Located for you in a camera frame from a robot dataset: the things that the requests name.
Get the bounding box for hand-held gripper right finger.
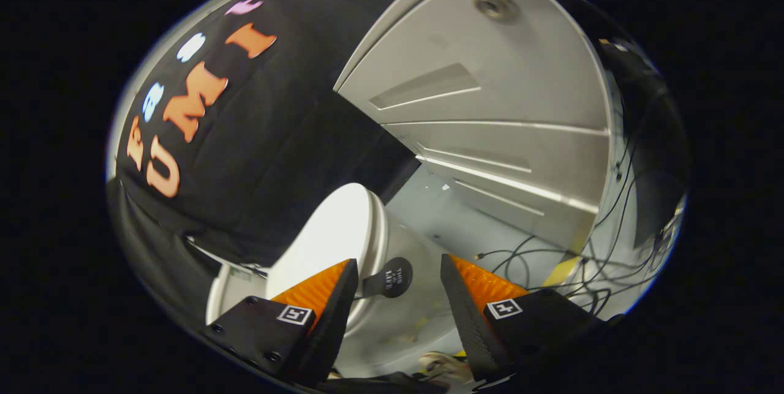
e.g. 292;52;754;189
440;253;625;382

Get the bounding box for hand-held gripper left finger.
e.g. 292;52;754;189
202;258;360;386

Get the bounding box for black lid lift handle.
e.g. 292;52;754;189
360;257;413;298

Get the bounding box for white toilet bowl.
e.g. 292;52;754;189
340;192;472;377

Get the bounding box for person's beige shoe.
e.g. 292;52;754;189
420;351;475;385

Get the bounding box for yellow floor tape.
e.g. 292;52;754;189
542;255;581;288

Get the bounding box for black backdrop cloth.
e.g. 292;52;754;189
107;0;423;321

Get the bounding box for white drawer cabinet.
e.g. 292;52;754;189
334;0;613;254

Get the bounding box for black floor cables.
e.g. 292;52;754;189
475;39;680;315

